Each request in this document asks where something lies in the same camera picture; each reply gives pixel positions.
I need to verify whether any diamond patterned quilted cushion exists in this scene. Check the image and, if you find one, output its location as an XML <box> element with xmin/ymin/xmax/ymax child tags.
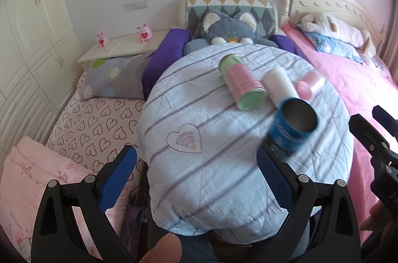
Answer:
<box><xmin>180</xmin><ymin>0</ymin><xmax>279</xmax><ymax>39</ymax></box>

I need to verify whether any light blue pillow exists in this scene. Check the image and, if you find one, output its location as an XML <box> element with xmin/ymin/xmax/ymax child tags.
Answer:
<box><xmin>303</xmin><ymin>31</ymin><xmax>362</xmax><ymax>63</ymax></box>

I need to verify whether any person's left hand thumb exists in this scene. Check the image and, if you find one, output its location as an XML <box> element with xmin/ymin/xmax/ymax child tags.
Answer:
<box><xmin>140</xmin><ymin>233</ymin><xmax>182</xmax><ymax>263</ymax></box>

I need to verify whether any left pink rabbit figurine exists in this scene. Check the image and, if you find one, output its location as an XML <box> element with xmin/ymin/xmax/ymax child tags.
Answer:
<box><xmin>97</xmin><ymin>32</ymin><xmax>109</xmax><ymax>48</ymax></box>

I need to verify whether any pink plastic cup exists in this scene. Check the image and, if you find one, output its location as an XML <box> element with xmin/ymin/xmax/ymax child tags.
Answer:
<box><xmin>294</xmin><ymin>70</ymin><xmax>325</xmax><ymax>101</ymax></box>

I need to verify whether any white paper cup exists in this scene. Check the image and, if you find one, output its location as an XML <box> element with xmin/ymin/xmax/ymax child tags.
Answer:
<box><xmin>260</xmin><ymin>67</ymin><xmax>299</xmax><ymax>109</ymax></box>

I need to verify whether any purple pillow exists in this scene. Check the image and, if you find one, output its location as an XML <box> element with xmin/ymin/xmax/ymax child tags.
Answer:
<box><xmin>142</xmin><ymin>28</ymin><xmax>190</xmax><ymax>101</ymax></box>

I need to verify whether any pink bed cover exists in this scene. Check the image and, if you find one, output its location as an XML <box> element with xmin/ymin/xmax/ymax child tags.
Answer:
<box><xmin>282</xmin><ymin>24</ymin><xmax>397</xmax><ymax>222</ymax></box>

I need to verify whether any cream wooden headboard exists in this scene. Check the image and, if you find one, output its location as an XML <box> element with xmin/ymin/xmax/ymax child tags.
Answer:
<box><xmin>279</xmin><ymin>0</ymin><xmax>387</xmax><ymax>52</ymax></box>

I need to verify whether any person's right hand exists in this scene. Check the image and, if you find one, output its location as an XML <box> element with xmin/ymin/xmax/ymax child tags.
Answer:
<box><xmin>359</xmin><ymin>200</ymin><xmax>386</xmax><ymax>231</ymax></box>

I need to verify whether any light blue striped quilt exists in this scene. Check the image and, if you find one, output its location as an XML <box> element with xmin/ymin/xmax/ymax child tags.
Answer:
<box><xmin>136</xmin><ymin>43</ymin><xmax>356</xmax><ymax>244</ymax></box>

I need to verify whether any wall socket panel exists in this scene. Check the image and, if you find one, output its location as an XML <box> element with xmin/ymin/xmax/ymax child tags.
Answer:
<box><xmin>123</xmin><ymin>0</ymin><xmax>149</xmax><ymax>12</ymax></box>

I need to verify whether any white bedside table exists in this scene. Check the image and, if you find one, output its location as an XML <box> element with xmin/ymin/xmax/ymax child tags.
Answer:
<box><xmin>78</xmin><ymin>30</ymin><xmax>169</xmax><ymax>64</ymax></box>

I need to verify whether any pink and green tin can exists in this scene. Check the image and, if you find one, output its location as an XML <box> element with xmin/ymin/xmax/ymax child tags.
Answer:
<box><xmin>219</xmin><ymin>53</ymin><xmax>267</xmax><ymax>111</ymax></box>

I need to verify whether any grey cat plush toy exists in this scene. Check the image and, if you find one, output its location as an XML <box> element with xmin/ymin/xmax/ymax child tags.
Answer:
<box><xmin>183</xmin><ymin>10</ymin><xmax>278</xmax><ymax>56</ymax></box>

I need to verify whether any pink rabbit figurine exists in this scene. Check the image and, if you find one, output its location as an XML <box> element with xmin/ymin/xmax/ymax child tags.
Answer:
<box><xmin>137</xmin><ymin>24</ymin><xmax>152</xmax><ymax>43</ymax></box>
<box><xmin>97</xmin><ymin>32</ymin><xmax>109</xmax><ymax>48</ymax></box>

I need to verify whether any white wardrobe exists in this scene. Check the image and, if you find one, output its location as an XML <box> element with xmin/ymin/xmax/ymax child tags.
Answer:
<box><xmin>1</xmin><ymin>0</ymin><xmax>83</xmax><ymax>153</ymax></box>

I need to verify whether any grey flower patterned pillow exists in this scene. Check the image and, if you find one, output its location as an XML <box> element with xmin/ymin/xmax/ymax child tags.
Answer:
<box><xmin>79</xmin><ymin>53</ymin><xmax>153</xmax><ymax>101</ymax></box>

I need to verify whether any white plush dog toy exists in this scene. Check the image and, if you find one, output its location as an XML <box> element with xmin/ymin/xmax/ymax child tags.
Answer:
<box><xmin>301</xmin><ymin>12</ymin><xmax>376</xmax><ymax>57</ymax></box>

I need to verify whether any heart patterned bed sheet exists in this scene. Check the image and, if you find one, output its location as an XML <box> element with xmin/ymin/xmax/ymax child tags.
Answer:
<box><xmin>44</xmin><ymin>71</ymin><xmax>147</xmax><ymax>176</ymax></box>

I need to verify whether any pink folded blanket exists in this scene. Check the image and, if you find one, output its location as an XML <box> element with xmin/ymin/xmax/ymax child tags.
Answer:
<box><xmin>0</xmin><ymin>136</ymin><xmax>138</xmax><ymax>263</ymax></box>

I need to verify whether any right pink rabbit figurine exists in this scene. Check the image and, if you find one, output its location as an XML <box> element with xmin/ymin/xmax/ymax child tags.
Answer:
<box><xmin>137</xmin><ymin>24</ymin><xmax>152</xmax><ymax>43</ymax></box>

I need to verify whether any blue and black tin cup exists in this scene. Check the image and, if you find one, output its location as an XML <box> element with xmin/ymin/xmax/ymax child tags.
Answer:
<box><xmin>265</xmin><ymin>98</ymin><xmax>318</xmax><ymax>157</ymax></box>

